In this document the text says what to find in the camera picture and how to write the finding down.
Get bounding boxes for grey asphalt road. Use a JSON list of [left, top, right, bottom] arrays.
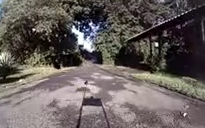
[[0, 62, 205, 128]]

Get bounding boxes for tall leafy trees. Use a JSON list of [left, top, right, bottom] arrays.
[[61, 0, 205, 66]]

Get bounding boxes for dense green trees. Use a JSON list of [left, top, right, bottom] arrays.
[[0, 0, 88, 69]]

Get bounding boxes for grass strip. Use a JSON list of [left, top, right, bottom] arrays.
[[131, 71, 205, 104]]

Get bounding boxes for grass and dirt verge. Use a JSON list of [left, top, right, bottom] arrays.
[[0, 64, 74, 96]]

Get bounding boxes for dark building with sloped roof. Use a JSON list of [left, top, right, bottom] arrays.
[[123, 1, 205, 83]]

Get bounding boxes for spiky agave plant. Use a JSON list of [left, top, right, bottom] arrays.
[[0, 51, 19, 79]]

